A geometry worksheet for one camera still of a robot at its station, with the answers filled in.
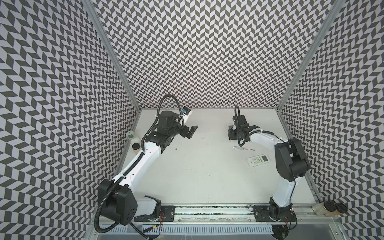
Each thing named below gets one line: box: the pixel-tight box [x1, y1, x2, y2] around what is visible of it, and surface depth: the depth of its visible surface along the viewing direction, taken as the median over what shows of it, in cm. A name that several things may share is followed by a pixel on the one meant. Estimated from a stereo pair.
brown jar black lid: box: [325, 202, 348, 216], surface depth 70 cm
